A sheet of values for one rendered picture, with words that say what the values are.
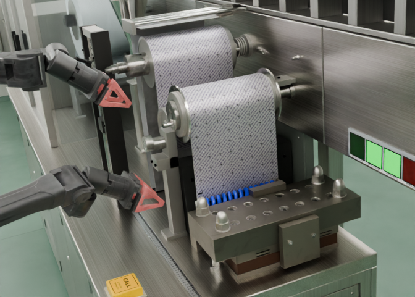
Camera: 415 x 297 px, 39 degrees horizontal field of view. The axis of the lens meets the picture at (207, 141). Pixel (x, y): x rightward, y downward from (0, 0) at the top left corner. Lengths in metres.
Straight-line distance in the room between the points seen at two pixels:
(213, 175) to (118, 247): 0.33
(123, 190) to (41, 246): 2.26
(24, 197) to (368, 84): 0.77
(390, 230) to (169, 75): 2.10
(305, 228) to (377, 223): 2.12
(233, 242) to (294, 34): 0.56
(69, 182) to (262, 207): 0.47
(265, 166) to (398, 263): 1.71
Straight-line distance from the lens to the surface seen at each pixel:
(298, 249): 1.43
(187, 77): 1.65
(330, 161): 1.84
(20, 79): 1.35
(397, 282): 3.03
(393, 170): 1.30
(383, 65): 1.27
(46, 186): 1.29
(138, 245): 1.61
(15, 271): 3.45
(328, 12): 1.47
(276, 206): 1.45
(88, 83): 1.36
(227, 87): 1.47
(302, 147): 1.63
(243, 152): 1.51
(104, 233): 1.70
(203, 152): 1.46
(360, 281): 1.54
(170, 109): 1.46
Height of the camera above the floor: 1.70
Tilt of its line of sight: 20 degrees down
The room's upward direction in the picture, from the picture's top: 5 degrees counter-clockwise
